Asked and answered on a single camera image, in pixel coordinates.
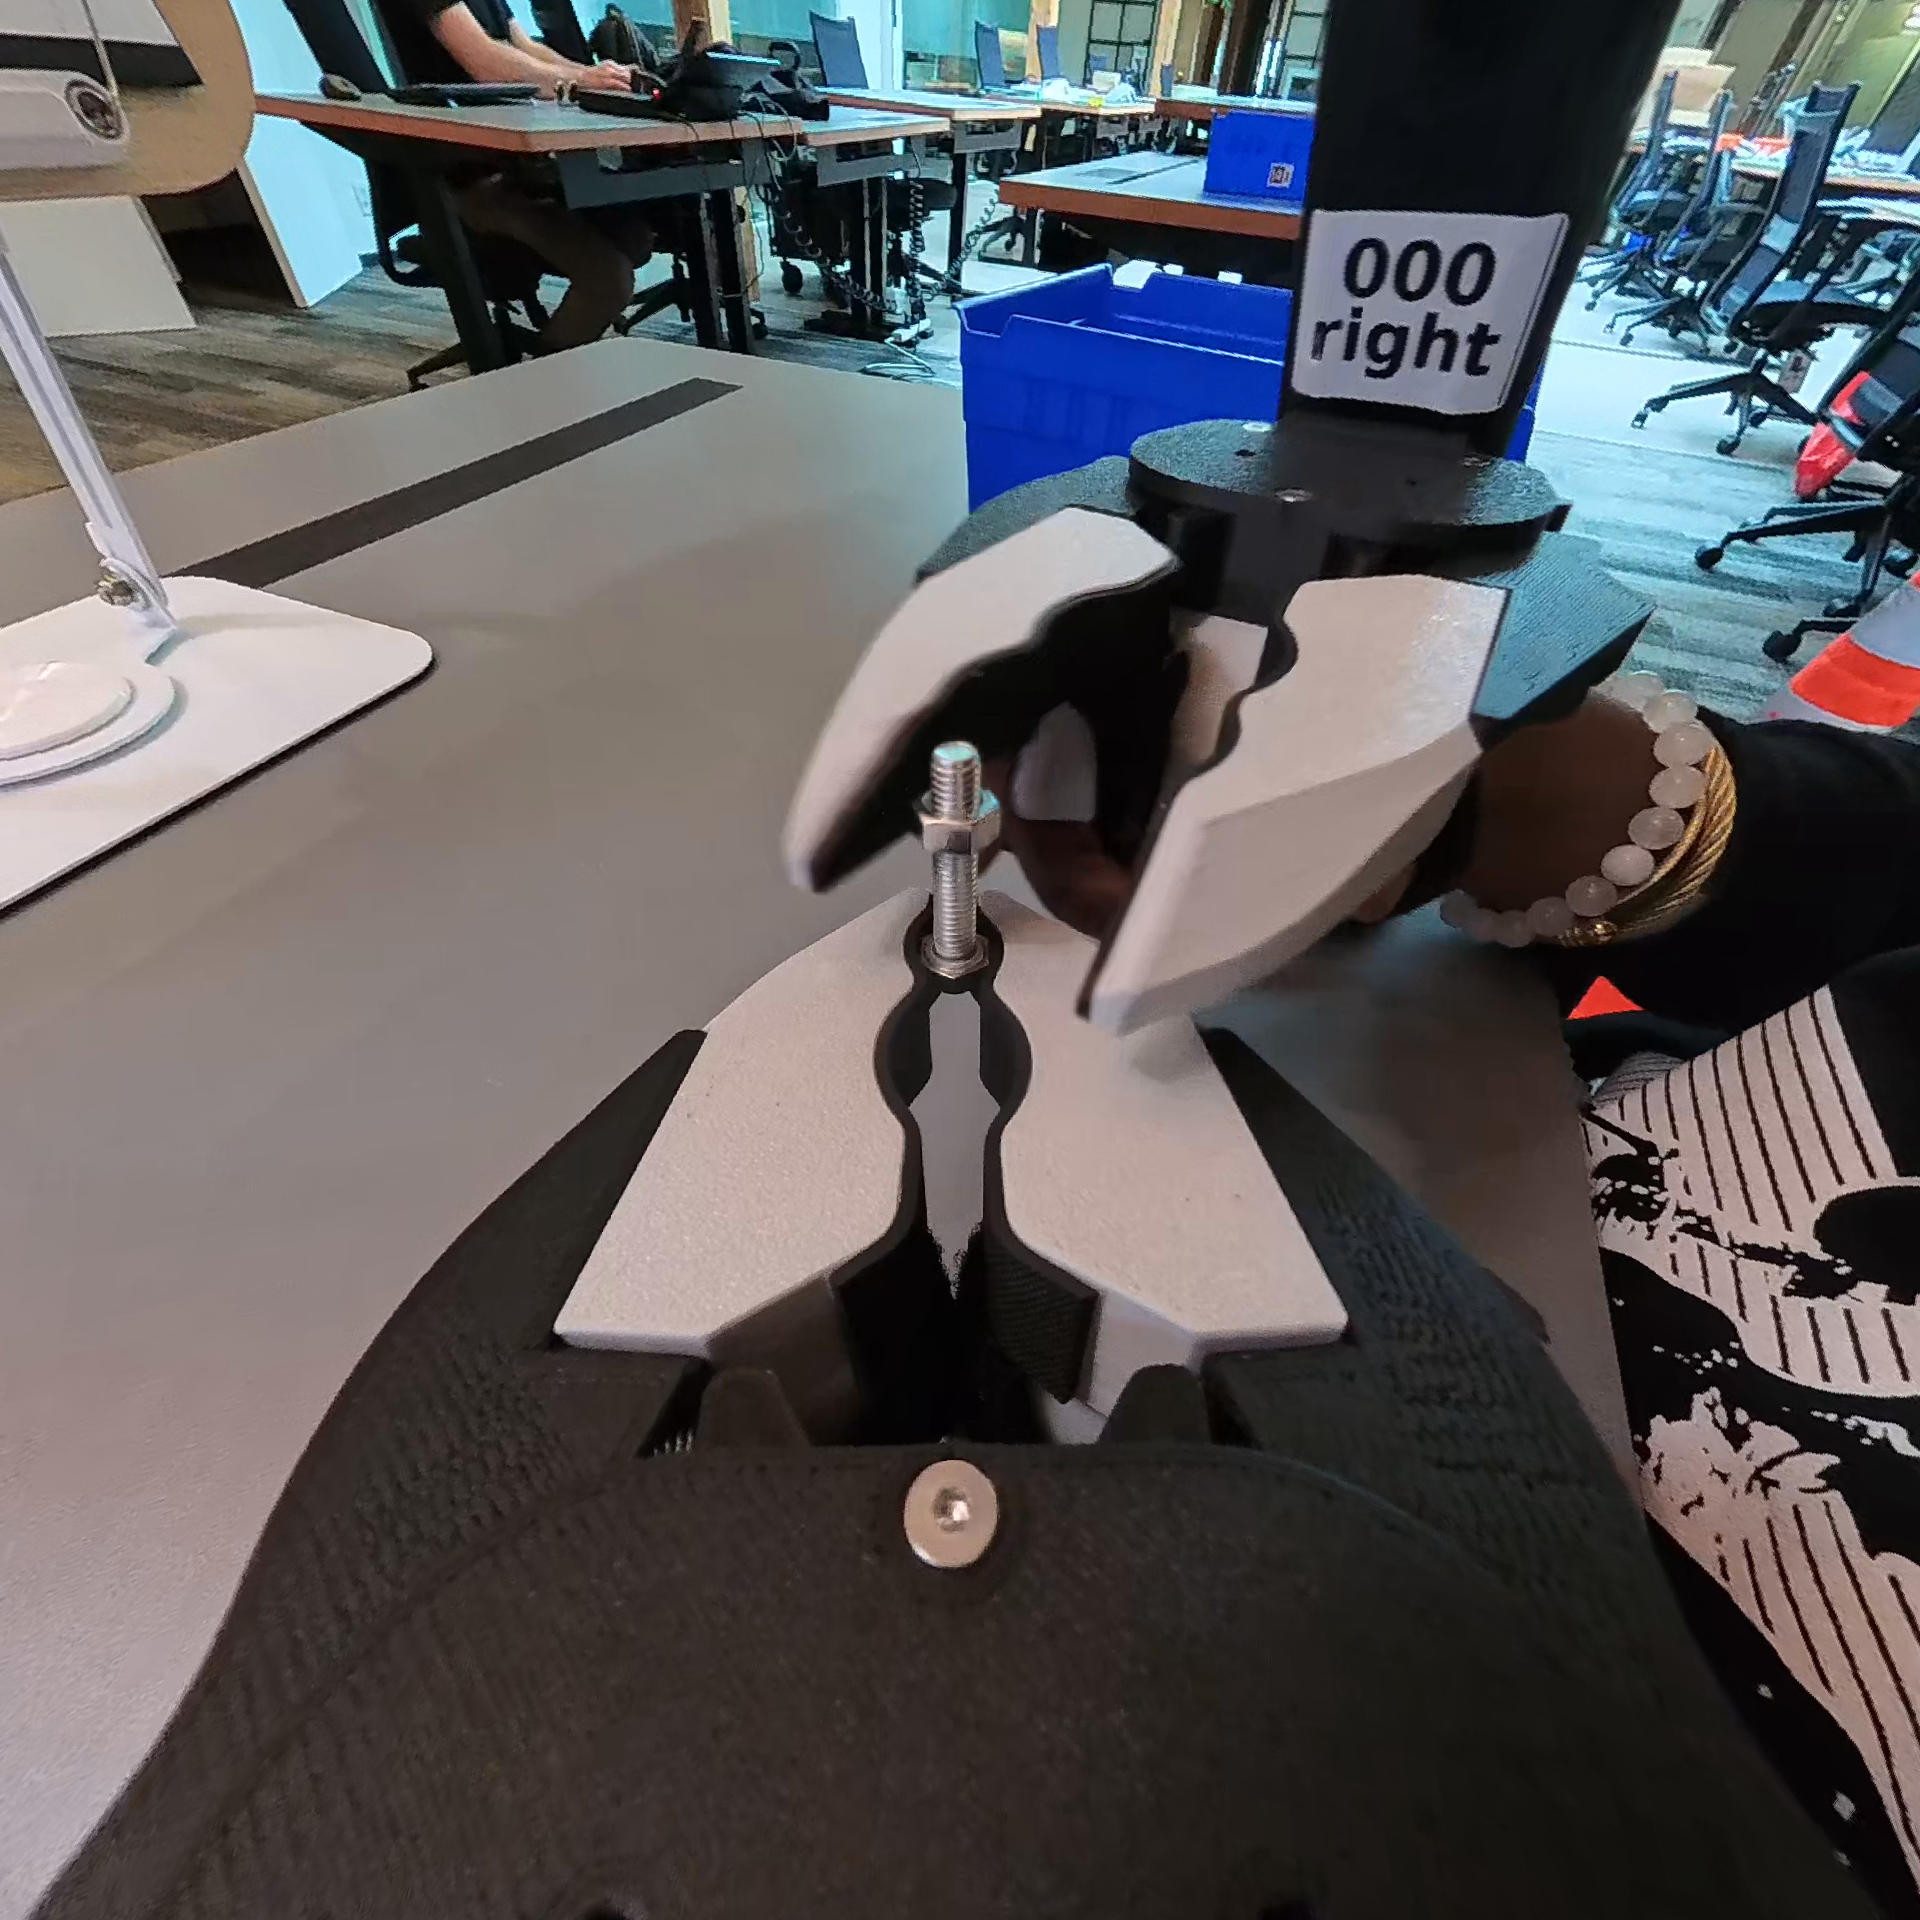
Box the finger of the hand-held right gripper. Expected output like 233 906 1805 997
1077 576 1509 1038
783 506 1179 894

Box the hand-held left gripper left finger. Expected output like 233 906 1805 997
551 886 934 1404

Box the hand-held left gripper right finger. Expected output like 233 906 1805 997
976 896 1352 1418

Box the steel hex bolt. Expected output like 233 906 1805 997
912 742 1002 976

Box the person's right forearm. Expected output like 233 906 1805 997
1559 710 1920 1038

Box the person's right hand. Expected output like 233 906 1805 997
1006 693 1671 943

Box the blue plastic bin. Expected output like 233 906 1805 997
958 262 1547 511

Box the small blue desk bin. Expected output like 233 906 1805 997
1205 108 1314 201

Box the group of office chairs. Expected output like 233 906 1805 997
1575 65 1920 662

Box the orange white striped object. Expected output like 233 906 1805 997
1769 576 1920 735

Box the person's printed black shirt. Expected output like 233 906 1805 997
1575 943 1920 1920

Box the white display stand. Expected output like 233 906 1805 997
0 223 437 910

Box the wooden desk with black legs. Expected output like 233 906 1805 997
256 89 1043 376

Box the black office chair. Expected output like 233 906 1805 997
285 0 557 376

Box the white bead bracelet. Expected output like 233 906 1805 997
1440 668 1718 950

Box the gold bracelet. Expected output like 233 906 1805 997
1559 742 1742 950

